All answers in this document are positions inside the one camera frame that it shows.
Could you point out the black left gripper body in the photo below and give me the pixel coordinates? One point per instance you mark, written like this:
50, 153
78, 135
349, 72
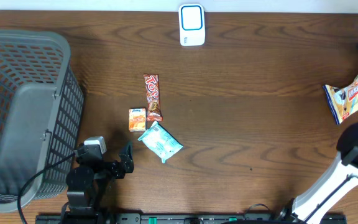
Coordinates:
114, 169

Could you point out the mint green wipes packet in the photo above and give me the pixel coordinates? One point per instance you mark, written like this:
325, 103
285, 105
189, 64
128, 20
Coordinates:
160, 141

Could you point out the orange tissue pack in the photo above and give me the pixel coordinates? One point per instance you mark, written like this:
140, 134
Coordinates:
137, 120

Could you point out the yellow snack chips bag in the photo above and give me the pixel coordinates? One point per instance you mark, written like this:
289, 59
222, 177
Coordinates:
342, 102

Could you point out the red Top chocolate bar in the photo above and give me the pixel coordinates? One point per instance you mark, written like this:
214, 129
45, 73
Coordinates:
153, 97

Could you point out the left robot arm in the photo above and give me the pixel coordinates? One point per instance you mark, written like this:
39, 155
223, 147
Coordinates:
88, 183

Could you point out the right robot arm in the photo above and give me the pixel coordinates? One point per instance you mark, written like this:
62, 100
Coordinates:
342, 175

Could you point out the white barcode scanner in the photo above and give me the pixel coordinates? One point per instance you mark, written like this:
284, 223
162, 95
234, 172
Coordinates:
192, 25

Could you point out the grey plastic shopping basket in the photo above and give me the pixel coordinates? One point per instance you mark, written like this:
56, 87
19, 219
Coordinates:
41, 104

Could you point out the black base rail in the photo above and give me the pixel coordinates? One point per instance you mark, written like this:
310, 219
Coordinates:
136, 218

